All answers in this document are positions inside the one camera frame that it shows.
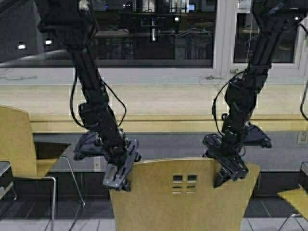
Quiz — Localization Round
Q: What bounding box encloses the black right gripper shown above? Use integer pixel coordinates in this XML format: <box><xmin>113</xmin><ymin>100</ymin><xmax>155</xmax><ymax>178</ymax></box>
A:
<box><xmin>202</xmin><ymin>133</ymin><xmax>249</xmax><ymax>188</ymax></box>

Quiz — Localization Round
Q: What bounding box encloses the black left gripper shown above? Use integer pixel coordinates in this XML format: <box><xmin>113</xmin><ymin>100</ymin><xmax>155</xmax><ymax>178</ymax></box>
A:
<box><xmin>103</xmin><ymin>139</ymin><xmax>142</xmax><ymax>192</ymax></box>

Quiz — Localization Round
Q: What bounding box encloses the yellow wooden chair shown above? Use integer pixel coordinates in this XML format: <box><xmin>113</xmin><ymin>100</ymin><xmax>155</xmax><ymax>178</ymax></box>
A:
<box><xmin>0</xmin><ymin>105</ymin><xmax>85</xmax><ymax>219</ymax></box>
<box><xmin>278</xmin><ymin>186</ymin><xmax>308</xmax><ymax>231</ymax></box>
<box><xmin>110</xmin><ymin>158</ymin><xmax>260</xmax><ymax>231</ymax></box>

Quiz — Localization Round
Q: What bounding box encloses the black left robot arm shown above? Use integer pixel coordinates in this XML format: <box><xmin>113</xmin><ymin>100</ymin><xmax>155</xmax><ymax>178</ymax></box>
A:
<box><xmin>36</xmin><ymin>0</ymin><xmax>141</xmax><ymax>192</ymax></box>

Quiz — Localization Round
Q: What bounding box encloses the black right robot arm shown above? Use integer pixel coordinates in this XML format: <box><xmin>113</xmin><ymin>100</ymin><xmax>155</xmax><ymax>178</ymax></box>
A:
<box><xmin>203</xmin><ymin>0</ymin><xmax>308</xmax><ymax>188</ymax></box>

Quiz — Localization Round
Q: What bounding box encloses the long wooden counter table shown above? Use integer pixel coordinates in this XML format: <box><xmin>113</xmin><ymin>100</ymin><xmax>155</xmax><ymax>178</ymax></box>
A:
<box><xmin>0</xmin><ymin>84</ymin><xmax>308</xmax><ymax>133</ymax></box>

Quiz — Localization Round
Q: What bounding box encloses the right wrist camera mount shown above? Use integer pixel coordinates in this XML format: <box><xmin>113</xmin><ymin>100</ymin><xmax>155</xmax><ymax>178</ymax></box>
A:
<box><xmin>243</xmin><ymin>122</ymin><xmax>272</xmax><ymax>148</ymax></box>

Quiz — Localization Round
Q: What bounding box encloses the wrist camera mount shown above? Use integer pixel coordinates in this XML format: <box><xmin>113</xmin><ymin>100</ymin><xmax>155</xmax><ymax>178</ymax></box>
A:
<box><xmin>73</xmin><ymin>131</ymin><xmax>105</xmax><ymax>161</ymax></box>
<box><xmin>243</xmin><ymin>122</ymin><xmax>272</xmax><ymax>148</ymax></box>

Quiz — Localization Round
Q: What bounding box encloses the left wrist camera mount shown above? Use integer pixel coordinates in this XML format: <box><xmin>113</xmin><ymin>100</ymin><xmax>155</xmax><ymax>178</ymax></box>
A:
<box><xmin>73</xmin><ymin>131</ymin><xmax>105</xmax><ymax>161</ymax></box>

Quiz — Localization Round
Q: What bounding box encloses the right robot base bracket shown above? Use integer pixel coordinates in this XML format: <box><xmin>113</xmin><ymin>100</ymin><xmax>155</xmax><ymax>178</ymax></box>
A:
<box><xmin>299</xmin><ymin>162</ymin><xmax>308</xmax><ymax>192</ymax></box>

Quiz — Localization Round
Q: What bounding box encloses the white window frame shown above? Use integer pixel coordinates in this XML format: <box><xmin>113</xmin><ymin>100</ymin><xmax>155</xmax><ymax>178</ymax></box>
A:
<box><xmin>0</xmin><ymin>0</ymin><xmax>308</xmax><ymax>77</ymax></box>

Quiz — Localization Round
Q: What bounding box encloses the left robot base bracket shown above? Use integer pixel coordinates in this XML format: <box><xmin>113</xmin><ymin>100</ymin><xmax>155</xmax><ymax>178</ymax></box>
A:
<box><xmin>0</xmin><ymin>161</ymin><xmax>13</xmax><ymax>199</ymax></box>

